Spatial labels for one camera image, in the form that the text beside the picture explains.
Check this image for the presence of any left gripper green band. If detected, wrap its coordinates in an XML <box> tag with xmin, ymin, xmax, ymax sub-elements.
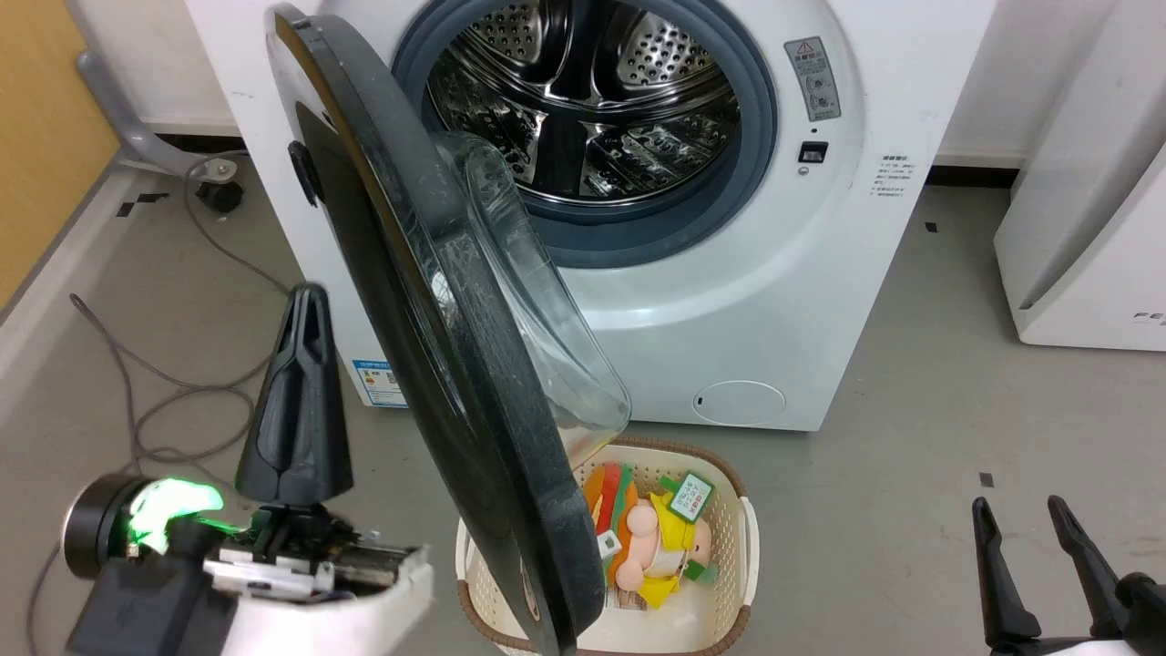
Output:
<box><xmin>130</xmin><ymin>284</ymin><xmax>437</xmax><ymax>656</ymax></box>

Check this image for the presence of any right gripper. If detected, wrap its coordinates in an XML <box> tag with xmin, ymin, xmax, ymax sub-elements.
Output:
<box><xmin>971</xmin><ymin>495</ymin><xmax>1166</xmax><ymax>656</ymax></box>

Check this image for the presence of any black round washing machine door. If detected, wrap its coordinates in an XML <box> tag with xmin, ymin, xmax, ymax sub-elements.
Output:
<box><xmin>264</xmin><ymin>3</ymin><xmax>632</xmax><ymax>656</ymax></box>

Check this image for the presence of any white front-load washing machine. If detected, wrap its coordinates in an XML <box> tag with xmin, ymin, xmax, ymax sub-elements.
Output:
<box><xmin>185</xmin><ymin>0</ymin><xmax>998</xmax><ymax>432</ymax></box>

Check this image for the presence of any grey-blue rubber door gasket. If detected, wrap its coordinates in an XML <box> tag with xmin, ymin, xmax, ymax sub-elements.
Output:
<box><xmin>392</xmin><ymin>0</ymin><xmax>779</xmax><ymax>270</ymax></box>

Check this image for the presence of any blue energy label sticker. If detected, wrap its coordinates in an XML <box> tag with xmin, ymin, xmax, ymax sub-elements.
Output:
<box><xmin>353</xmin><ymin>358</ymin><xmax>407</xmax><ymax>409</ymax></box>

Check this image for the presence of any orange and red toy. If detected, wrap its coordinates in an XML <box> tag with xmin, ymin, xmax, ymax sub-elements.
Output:
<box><xmin>583</xmin><ymin>463</ymin><xmax>639</xmax><ymax>559</ymax></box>

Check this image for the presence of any cream plastic laundry basket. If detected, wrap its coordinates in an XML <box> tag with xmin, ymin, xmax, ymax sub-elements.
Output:
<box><xmin>455</xmin><ymin>436</ymin><xmax>761</xmax><ymax>656</ymax></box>

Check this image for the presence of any grey bent pipe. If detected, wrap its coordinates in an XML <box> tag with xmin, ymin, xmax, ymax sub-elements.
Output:
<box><xmin>77</xmin><ymin>50</ymin><xmax>238</xmax><ymax>179</ymax></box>

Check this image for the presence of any white appliance cabinet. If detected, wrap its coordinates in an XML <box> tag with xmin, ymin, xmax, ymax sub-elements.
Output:
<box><xmin>992</xmin><ymin>0</ymin><xmax>1166</xmax><ymax>353</ymax></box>

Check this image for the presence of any round white filter cover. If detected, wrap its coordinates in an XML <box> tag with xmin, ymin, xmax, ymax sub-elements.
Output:
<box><xmin>691</xmin><ymin>380</ymin><xmax>787</xmax><ymax>427</ymax></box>

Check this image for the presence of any pink doll in yellow clothes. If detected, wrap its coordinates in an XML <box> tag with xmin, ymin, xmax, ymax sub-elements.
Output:
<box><xmin>611</xmin><ymin>497</ymin><xmax>714</xmax><ymax>610</ymax></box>

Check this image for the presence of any green and white tag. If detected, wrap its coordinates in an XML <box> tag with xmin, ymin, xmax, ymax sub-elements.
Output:
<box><xmin>668</xmin><ymin>472</ymin><xmax>715</xmax><ymax>525</ymax></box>

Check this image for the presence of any yellow wooden panel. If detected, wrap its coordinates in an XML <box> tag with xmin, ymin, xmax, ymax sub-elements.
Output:
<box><xmin>0</xmin><ymin>0</ymin><xmax>125</xmax><ymax>313</ymax></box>

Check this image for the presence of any steel perforated washer drum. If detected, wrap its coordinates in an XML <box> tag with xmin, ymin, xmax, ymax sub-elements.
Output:
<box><xmin>425</xmin><ymin>0</ymin><xmax>742</xmax><ymax>207</ymax></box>

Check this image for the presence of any grey warning label sticker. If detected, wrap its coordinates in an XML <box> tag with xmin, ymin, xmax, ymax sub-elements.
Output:
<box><xmin>784</xmin><ymin>36</ymin><xmax>842</xmax><ymax>123</ymax></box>

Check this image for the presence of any grey floor cable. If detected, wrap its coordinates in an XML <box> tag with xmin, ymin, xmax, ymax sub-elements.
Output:
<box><xmin>26</xmin><ymin>153</ymin><xmax>293</xmax><ymax>656</ymax></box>

